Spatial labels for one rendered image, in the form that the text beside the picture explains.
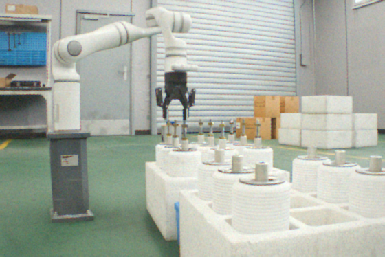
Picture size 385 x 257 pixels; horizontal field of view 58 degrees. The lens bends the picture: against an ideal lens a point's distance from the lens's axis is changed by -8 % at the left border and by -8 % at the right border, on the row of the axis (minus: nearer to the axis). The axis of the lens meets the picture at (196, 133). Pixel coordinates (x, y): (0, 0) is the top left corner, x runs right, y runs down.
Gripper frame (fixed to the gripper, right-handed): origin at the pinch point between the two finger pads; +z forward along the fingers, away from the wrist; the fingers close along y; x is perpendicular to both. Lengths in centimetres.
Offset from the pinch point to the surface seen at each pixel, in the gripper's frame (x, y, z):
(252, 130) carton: -285, -266, 22
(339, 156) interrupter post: 60, -7, 8
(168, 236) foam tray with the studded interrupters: 16.9, 12.0, 33.8
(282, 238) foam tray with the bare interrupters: 71, 20, 18
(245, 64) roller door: -460, -392, -94
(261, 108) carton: -284, -281, -7
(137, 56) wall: -492, -186, -100
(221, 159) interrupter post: 41.8, 11.0, 9.1
